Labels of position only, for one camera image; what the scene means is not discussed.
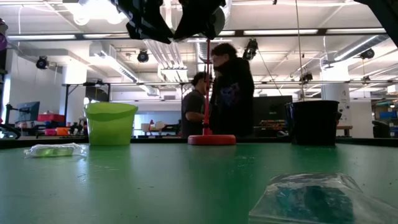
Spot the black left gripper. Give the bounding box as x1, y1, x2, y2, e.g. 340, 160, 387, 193
109, 0, 174, 45

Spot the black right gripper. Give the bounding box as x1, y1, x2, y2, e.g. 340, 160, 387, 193
173, 0, 227, 40

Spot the clear green candy pack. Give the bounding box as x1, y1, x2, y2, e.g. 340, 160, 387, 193
24, 142, 88, 159

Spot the clear blue candy pack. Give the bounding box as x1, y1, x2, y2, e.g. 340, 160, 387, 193
248, 173, 398, 224

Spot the person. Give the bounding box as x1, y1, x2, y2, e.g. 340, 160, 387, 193
180, 71, 208, 138
209, 42, 256, 138

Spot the green plastic bucket with face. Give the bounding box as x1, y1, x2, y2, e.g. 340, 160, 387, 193
83, 101, 139, 146

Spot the large black monitor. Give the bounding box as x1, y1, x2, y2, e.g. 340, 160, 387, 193
252, 95, 294, 121

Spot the red desk lamp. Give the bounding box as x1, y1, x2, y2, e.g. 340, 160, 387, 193
187, 6, 237, 146

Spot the red storage bin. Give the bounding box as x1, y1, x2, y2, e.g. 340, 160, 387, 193
37, 113, 66, 123

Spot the purple round object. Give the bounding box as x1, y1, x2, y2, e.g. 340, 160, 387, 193
0, 17, 9, 52

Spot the small black monitor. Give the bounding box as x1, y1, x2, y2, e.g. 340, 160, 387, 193
17, 101, 40, 123

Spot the black plastic bucket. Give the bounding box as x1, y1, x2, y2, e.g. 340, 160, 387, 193
284, 100, 341, 146

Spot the green table mat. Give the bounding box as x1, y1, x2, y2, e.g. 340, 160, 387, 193
0, 141, 398, 224

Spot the shelf with blue bins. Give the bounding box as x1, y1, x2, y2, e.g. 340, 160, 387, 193
373, 99, 398, 138

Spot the thin hanging cord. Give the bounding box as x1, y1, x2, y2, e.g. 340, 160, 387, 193
294, 0, 305, 101

